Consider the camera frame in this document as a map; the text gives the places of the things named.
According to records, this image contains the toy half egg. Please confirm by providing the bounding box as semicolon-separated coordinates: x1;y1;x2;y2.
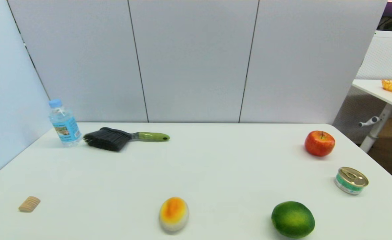
159;197;190;232

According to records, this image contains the red apple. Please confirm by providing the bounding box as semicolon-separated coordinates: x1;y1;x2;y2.
304;130;336;157

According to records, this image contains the round tin can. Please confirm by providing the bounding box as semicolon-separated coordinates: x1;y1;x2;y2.
334;167;369;195

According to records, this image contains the clear soda water bottle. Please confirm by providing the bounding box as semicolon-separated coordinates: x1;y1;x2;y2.
48;99;82;147

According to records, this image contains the white background table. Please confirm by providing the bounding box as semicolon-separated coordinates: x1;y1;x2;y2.
351;79;392;153

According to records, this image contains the white table crank handle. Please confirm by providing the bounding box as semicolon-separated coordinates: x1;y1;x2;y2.
358;115;382;127

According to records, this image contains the ridged wooden half-round block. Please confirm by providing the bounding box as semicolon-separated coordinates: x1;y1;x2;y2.
18;196;41;213

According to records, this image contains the green lime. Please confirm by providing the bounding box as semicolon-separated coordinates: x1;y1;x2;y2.
271;201;316;239

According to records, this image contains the black brush with green handle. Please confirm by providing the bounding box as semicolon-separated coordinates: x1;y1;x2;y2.
83;127;170;152

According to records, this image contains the white mesh partition panel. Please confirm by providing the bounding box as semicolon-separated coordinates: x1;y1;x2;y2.
332;29;392;134

